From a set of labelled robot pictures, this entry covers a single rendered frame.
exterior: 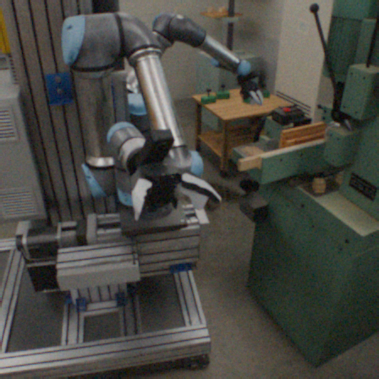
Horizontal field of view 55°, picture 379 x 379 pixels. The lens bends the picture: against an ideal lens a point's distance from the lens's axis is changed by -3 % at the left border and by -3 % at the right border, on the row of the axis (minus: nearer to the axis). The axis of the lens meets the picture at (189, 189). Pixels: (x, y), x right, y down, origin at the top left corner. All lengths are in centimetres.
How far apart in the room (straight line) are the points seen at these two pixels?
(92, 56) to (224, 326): 145
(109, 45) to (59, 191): 63
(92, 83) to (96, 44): 11
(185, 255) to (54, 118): 67
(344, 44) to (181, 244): 91
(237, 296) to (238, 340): 28
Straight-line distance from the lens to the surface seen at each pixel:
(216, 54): 185
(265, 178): 143
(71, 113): 130
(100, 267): 126
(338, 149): 136
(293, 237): 165
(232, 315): 204
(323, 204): 146
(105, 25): 102
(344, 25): 146
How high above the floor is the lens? 160
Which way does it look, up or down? 33 degrees down
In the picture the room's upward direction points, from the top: straight up
